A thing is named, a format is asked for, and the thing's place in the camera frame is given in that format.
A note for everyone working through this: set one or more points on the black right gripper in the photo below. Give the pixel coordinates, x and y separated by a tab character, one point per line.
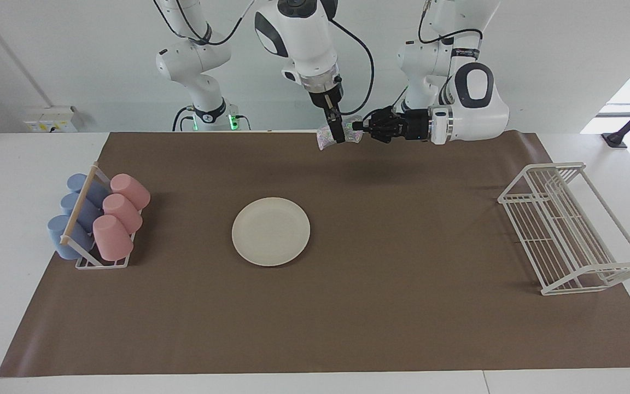
328	104

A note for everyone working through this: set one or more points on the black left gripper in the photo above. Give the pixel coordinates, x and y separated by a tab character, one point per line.
402	125

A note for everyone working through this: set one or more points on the clear plastic bag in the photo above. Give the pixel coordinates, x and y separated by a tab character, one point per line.
325	137

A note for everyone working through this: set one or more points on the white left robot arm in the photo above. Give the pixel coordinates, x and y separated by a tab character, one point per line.
473	109

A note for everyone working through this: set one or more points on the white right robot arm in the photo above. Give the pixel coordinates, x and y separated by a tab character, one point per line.
304	38

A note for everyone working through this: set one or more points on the cream round plate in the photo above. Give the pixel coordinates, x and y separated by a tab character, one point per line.
271	231

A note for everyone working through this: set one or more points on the brown table mat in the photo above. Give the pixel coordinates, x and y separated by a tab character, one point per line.
348	317

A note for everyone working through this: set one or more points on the pink plastic cup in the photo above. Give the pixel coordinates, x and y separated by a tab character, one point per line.
112	238
132	190
123	212

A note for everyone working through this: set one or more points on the blue plastic cup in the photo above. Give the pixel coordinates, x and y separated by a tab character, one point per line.
86	210
59	232
96	190

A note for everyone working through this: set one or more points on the white wall socket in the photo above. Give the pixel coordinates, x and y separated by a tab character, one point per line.
50	119

